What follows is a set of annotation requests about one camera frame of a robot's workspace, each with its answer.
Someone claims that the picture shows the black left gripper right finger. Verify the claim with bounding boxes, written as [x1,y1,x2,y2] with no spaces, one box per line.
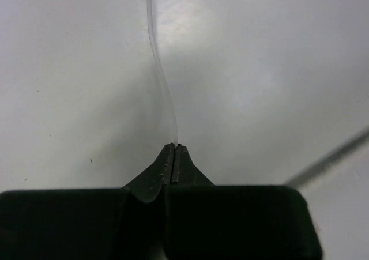
[165,145,323,259]

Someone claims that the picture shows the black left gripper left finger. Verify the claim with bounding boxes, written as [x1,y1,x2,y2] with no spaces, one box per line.
[1,144,175,259]

